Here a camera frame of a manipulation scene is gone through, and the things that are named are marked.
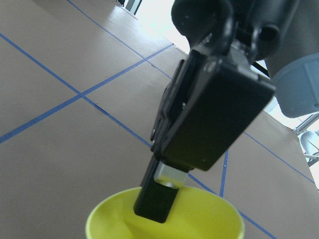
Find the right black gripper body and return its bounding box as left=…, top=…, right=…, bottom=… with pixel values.
left=151, top=0, right=275, bottom=172

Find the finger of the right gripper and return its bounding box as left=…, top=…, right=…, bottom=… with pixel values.
left=134, top=157, right=178, bottom=223

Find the yellow plastic cup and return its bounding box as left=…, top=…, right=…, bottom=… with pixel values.
left=85, top=187, right=245, bottom=239

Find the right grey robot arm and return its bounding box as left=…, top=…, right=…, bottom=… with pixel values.
left=134, top=0, right=319, bottom=223

